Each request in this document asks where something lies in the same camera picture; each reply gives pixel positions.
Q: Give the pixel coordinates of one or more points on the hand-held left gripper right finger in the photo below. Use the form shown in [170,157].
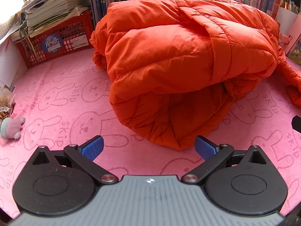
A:
[205,147]

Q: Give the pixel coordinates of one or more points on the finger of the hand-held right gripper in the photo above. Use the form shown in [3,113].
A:
[296,123]

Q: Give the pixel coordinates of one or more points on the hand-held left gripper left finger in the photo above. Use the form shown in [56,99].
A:
[94,147]

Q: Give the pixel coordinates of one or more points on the orange down jacket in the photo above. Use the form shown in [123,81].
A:
[176,58]

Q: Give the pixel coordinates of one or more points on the pink rabbit-print towel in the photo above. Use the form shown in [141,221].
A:
[58,98]

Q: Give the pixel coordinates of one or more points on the small pink grey plush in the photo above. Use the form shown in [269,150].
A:
[11,128]

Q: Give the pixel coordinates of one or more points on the pink house-shaped toy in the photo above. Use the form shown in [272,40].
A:
[295,35]

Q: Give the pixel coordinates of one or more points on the brown snack bag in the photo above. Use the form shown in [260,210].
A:
[6,103]

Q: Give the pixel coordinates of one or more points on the red crate with blue sticker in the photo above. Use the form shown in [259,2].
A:
[70,35]

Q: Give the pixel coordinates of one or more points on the white paper sheets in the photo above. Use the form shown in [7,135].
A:
[9,61]

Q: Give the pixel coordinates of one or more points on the stack of magazines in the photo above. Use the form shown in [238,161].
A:
[54,2]

